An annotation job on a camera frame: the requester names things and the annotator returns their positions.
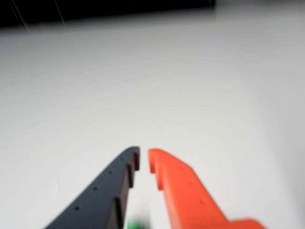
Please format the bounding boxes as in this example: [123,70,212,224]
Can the black fabric bag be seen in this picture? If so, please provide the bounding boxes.
[0,0,216,30]

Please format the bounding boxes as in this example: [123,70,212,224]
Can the navy gripper finger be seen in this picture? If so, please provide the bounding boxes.
[44,146,141,229]

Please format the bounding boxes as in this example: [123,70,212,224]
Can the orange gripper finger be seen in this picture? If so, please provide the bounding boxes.
[147,147,269,229]

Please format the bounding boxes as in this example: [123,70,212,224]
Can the green capped black marker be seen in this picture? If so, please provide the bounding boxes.
[125,202,153,229]

